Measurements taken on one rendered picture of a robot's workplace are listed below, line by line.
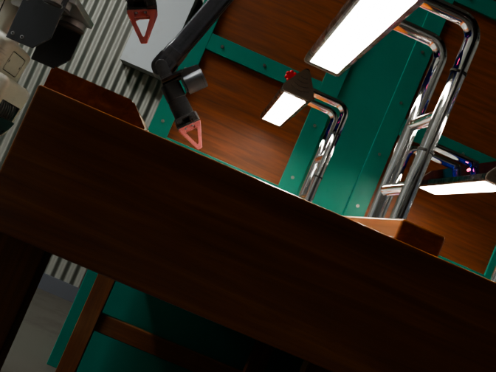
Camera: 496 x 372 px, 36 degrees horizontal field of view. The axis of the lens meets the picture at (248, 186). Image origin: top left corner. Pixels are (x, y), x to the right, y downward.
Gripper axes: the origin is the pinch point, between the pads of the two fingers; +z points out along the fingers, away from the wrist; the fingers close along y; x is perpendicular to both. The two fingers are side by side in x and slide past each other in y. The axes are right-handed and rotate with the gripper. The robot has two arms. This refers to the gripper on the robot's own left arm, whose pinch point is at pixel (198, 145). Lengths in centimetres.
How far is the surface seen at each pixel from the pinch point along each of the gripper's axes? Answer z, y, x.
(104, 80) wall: -62, 184, 24
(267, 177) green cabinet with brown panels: 17, 47, -19
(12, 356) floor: 35, 39, 84
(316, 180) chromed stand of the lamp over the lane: 22.8, -10.6, -24.8
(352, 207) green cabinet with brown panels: 40, 46, -41
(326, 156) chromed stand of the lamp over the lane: 18.0, -10.4, -30.3
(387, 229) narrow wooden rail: 26, -131, -12
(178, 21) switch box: -71, 172, -23
